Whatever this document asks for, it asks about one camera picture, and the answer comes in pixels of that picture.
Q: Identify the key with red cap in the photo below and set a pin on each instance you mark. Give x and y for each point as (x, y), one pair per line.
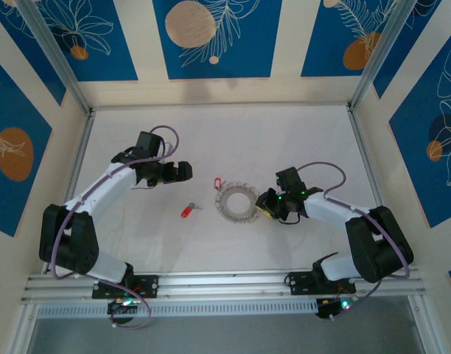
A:
(185, 212)

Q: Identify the round metal keyring disc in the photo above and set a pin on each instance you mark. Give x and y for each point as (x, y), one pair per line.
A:
(223, 199)

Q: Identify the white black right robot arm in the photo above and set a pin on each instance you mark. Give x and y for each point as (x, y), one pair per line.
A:
(328, 212)

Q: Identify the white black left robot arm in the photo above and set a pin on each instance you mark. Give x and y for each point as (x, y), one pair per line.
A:
(100, 188)

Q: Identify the red key tag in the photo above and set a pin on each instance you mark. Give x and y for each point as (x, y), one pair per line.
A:
(215, 183)

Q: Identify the aluminium table back rail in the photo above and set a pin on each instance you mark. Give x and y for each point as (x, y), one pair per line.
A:
(210, 107)

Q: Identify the aluminium table side rail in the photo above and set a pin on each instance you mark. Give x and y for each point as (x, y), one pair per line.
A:
(83, 147)
(365, 155)

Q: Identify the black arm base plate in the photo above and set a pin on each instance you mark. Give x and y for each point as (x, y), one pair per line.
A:
(148, 285)
(303, 282)

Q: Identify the aluminium mounting rail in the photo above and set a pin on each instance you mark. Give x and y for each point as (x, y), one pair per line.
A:
(218, 285)

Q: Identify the blue floral wall panel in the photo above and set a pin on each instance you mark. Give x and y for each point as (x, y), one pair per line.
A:
(413, 166)
(12, 110)
(398, 51)
(100, 55)
(321, 37)
(247, 44)
(34, 62)

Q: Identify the aluminium frame post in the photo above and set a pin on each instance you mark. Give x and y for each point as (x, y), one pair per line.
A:
(384, 55)
(56, 55)

